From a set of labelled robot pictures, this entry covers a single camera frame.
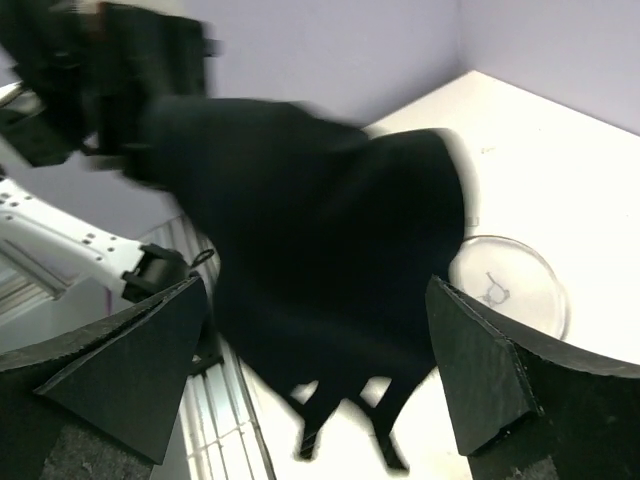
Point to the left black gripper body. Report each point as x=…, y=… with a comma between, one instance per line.
x=86, y=72

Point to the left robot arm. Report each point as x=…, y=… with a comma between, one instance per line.
x=132, y=269

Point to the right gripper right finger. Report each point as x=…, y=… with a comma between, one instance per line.
x=524, y=405

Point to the black garment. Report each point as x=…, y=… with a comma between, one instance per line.
x=327, y=238

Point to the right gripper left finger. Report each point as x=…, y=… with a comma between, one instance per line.
x=100, y=402

